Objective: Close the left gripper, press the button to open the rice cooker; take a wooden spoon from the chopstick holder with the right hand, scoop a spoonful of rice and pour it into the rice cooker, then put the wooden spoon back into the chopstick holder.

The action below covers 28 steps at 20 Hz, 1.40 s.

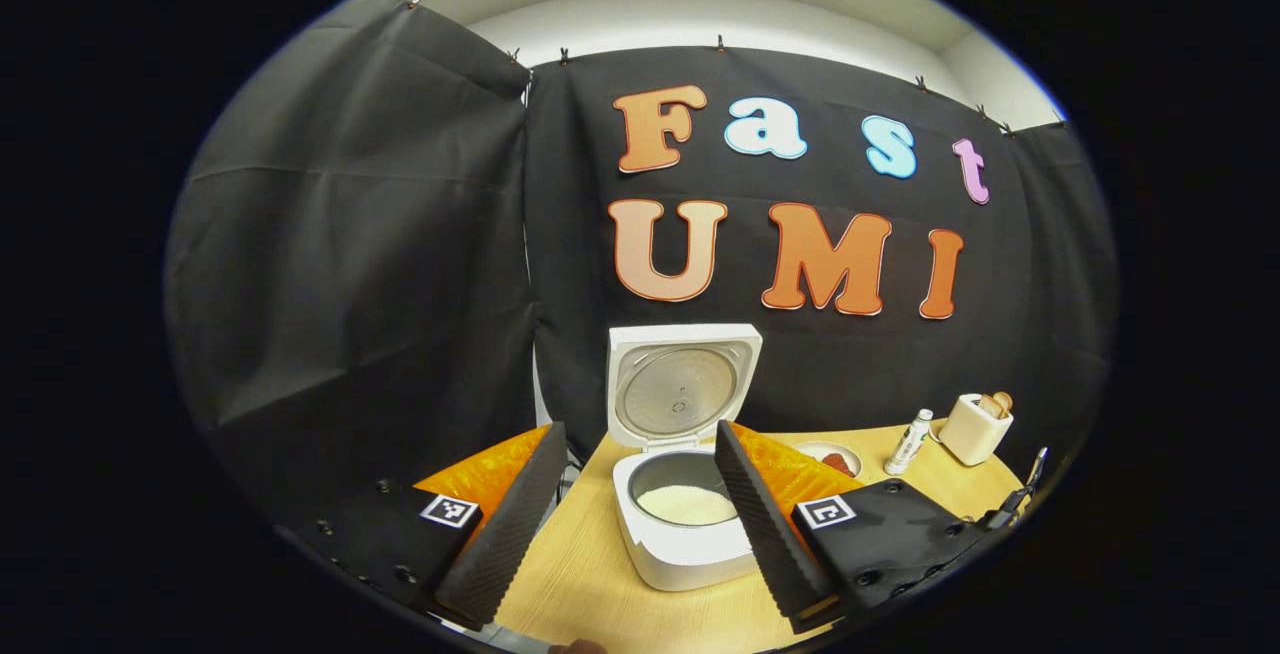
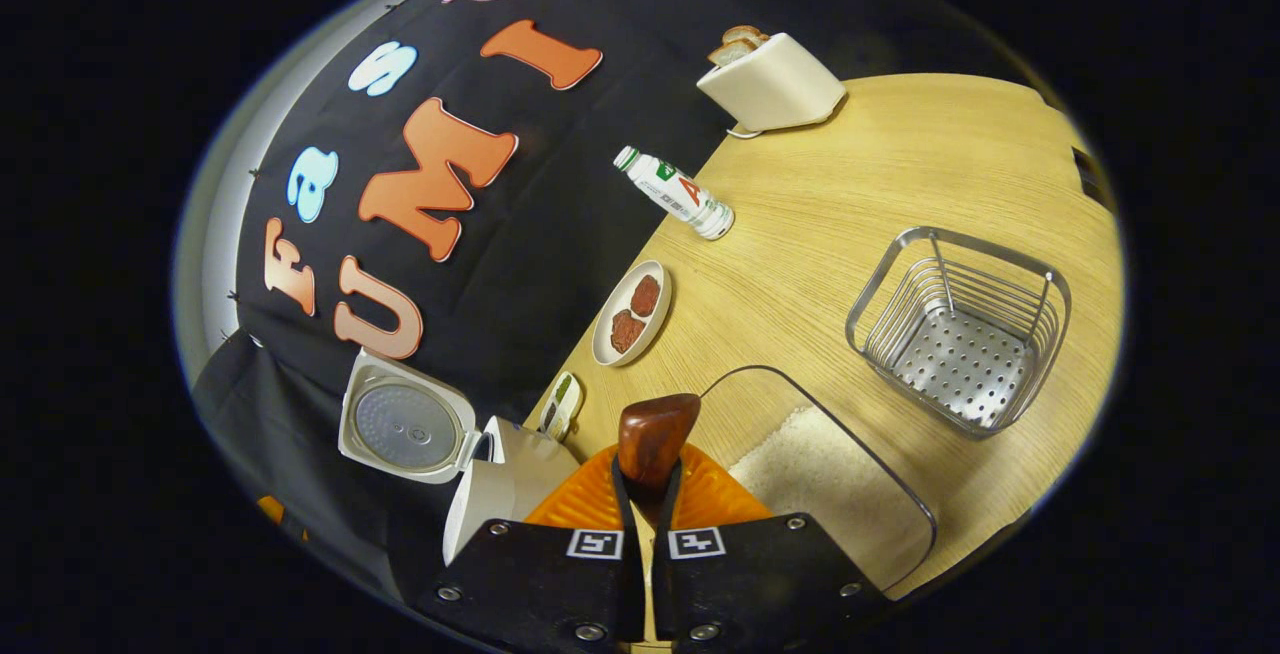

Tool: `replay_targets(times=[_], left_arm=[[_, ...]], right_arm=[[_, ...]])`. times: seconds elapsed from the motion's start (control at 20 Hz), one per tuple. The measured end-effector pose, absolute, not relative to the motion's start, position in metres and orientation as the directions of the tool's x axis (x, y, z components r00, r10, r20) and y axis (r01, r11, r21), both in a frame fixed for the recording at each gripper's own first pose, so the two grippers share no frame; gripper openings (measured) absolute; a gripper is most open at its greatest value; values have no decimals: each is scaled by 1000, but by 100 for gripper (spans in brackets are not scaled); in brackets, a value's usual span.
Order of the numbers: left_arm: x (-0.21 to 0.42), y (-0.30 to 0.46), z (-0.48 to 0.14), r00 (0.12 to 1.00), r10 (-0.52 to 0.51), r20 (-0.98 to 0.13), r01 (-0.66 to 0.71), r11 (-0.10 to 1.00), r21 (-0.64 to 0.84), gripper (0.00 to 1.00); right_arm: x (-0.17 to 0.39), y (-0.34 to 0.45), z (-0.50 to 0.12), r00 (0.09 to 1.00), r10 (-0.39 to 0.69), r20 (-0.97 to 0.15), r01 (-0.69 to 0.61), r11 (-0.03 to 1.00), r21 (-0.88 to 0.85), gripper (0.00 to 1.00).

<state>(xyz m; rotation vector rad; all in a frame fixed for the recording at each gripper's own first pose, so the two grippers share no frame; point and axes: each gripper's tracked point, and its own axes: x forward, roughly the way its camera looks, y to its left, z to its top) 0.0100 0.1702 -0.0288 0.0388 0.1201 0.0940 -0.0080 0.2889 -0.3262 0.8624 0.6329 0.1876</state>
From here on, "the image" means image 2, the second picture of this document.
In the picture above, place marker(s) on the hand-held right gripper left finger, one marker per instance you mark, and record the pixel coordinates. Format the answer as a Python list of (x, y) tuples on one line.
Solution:
[(530, 574)]

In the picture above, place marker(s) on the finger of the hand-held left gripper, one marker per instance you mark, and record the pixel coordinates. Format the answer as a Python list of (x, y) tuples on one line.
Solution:
[(272, 509)]

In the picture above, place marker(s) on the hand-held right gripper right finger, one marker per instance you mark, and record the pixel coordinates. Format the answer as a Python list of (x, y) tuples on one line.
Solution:
[(760, 574)]

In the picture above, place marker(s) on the white rice heap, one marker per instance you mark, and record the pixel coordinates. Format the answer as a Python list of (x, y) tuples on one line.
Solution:
[(830, 494)]

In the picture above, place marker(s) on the white rice cooker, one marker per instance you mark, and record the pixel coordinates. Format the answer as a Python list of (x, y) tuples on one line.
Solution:
[(400, 424)]

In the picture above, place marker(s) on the brown wooden spoon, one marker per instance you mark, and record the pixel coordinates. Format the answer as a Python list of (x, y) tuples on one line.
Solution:
[(655, 439)]

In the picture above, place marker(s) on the clear plastic rice box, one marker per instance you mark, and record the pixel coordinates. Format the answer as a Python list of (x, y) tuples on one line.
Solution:
[(790, 392)]

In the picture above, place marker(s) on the small dish of beans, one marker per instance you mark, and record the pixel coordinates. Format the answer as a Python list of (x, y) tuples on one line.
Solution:
[(560, 404)]

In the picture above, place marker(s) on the cream oval plate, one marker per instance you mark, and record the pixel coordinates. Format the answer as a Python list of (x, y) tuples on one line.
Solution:
[(601, 339)]

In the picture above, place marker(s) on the red meat piece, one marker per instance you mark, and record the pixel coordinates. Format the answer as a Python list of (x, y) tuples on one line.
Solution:
[(627, 332), (646, 296)]

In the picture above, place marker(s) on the white green drink bottle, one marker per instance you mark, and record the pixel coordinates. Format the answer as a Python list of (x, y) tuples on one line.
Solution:
[(680, 196)]

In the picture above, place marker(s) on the cream toaster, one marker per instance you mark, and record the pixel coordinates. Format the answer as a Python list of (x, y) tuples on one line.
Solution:
[(780, 89)]

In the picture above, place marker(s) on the black rectangular object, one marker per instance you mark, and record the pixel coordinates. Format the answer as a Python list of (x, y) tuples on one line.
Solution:
[(1090, 179)]

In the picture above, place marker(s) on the toasted bread slice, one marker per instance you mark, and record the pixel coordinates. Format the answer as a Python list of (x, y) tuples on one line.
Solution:
[(730, 52), (745, 36)]

